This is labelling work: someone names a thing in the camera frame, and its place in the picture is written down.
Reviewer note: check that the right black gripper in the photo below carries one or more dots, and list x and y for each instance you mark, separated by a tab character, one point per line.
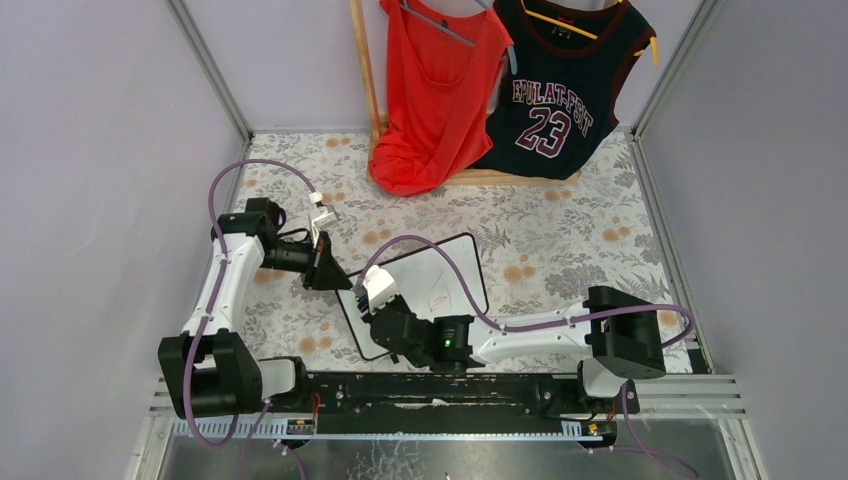
385	325

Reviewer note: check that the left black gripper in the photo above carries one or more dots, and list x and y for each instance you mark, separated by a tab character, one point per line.
318	259

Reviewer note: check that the white board with black frame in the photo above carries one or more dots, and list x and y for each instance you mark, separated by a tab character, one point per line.
428	285

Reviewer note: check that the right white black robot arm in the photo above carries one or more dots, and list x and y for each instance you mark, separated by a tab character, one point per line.
616	334

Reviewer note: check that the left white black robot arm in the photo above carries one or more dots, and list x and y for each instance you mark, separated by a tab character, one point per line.
208	369

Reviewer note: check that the floral tablecloth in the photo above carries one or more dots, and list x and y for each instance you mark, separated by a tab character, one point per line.
540	247

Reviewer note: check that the wooden clothes rack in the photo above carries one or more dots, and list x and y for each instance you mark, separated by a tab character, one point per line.
379	120

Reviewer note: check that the red tank top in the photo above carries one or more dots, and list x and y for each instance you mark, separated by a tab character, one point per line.
438	94

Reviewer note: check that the grey clothes hanger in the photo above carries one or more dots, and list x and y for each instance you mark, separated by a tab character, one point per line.
510	52

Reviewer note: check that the dark basketball jersey number 23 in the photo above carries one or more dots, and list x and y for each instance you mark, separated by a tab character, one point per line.
553	114

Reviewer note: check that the yellow clothes hanger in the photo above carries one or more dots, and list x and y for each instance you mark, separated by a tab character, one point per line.
653	43

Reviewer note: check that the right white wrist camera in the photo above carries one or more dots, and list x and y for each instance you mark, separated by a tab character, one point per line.
380	287

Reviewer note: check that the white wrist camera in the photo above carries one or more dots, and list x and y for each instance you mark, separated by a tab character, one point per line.
380	287
322	215

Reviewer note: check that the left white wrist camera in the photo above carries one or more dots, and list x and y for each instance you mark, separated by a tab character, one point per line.
322	215

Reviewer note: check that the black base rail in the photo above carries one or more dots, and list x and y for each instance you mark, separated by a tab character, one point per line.
383	402

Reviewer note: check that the white slotted cable duct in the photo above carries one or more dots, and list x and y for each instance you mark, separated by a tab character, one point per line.
304	429

